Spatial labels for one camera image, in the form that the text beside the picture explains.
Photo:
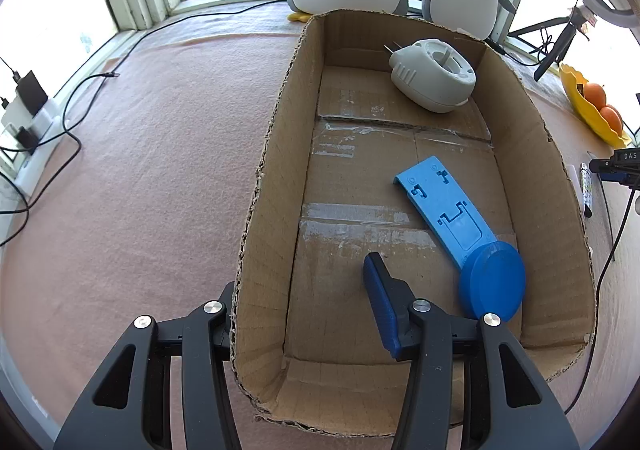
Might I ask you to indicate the orange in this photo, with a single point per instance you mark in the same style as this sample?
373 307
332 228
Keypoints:
595 94
612 119

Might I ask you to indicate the white power strip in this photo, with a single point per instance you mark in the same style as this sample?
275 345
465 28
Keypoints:
42 123

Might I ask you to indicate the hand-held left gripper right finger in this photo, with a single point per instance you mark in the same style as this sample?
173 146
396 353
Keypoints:
382 305

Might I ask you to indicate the white plug-in device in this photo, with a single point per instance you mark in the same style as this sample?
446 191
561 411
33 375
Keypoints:
430 80

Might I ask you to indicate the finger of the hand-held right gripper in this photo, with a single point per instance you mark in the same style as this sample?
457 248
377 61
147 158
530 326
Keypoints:
602 165

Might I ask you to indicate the pink blanket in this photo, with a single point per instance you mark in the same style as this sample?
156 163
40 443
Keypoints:
150 180

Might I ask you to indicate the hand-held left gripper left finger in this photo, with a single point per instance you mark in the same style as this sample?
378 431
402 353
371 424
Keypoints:
220 325

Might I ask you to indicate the black charger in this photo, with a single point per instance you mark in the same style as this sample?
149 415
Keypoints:
31 91

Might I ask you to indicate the yellow fruit bowl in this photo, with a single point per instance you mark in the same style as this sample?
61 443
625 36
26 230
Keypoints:
580 103

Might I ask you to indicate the black tripod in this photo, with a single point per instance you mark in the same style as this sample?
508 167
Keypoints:
555 55

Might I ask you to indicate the patterned tube with grey cap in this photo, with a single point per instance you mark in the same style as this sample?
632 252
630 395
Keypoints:
586 190

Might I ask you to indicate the blue round lid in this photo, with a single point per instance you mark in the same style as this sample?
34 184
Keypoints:
492 280

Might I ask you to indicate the blue phone stand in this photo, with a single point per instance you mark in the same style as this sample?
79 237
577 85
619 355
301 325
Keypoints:
450 210

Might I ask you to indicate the cardboard box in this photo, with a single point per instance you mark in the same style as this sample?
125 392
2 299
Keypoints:
350 180

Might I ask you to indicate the small black plug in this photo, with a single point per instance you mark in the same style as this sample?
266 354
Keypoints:
25 136

